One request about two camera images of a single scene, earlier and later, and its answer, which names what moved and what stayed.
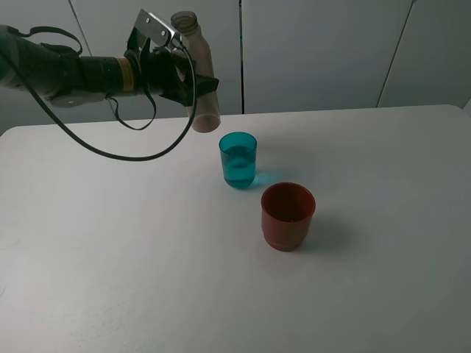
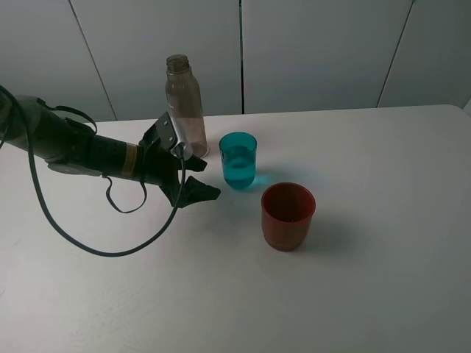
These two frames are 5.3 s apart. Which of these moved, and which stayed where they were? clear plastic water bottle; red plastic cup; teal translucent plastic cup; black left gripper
Moved: black left gripper; clear plastic water bottle
Stayed: teal translucent plastic cup; red plastic cup
